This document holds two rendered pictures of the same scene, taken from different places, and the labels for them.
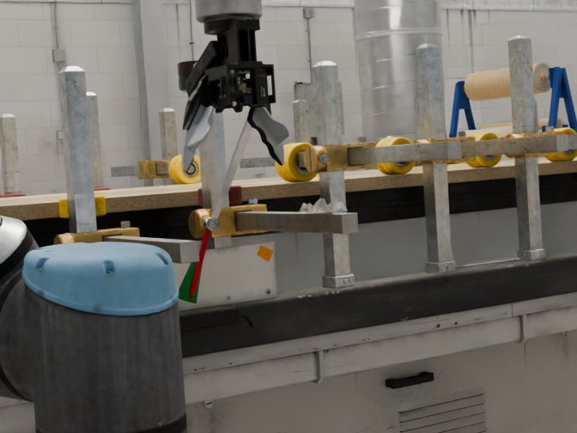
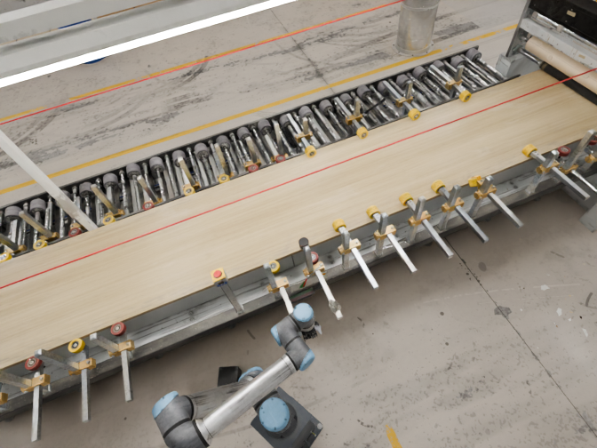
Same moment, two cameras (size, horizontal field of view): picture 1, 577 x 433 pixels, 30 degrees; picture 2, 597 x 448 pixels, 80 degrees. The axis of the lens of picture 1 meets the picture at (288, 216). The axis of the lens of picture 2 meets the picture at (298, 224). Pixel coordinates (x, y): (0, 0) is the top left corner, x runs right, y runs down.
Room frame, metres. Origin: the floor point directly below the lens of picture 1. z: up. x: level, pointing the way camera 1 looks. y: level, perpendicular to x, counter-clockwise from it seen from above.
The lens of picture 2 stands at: (0.90, -0.18, 2.87)
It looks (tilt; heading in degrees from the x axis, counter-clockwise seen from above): 55 degrees down; 18
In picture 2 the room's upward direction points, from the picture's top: 10 degrees counter-clockwise
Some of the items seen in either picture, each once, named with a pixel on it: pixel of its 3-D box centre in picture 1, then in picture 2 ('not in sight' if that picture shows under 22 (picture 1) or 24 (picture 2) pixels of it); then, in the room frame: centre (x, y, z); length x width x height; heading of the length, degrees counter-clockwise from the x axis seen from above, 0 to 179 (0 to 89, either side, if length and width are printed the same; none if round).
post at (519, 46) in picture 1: (525, 148); (415, 220); (2.30, -0.51, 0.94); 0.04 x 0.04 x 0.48; 31
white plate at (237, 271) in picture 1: (212, 277); (308, 282); (1.87, 0.14, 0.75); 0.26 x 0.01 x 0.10; 121
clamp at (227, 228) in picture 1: (227, 221); (313, 269); (1.93, 0.11, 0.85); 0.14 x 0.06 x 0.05; 121
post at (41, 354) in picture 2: not in sight; (66, 364); (1.13, 1.41, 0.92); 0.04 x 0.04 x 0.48; 31
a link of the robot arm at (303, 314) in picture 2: not in sight; (303, 316); (1.47, 0.06, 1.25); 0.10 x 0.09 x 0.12; 137
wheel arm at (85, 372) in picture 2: not in sight; (85, 381); (1.07, 1.33, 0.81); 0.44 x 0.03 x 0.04; 31
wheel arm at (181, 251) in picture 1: (130, 247); (285, 298); (1.72, 0.26, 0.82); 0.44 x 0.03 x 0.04; 31
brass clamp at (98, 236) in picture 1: (97, 246); (277, 285); (1.79, 0.32, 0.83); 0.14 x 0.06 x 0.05; 121
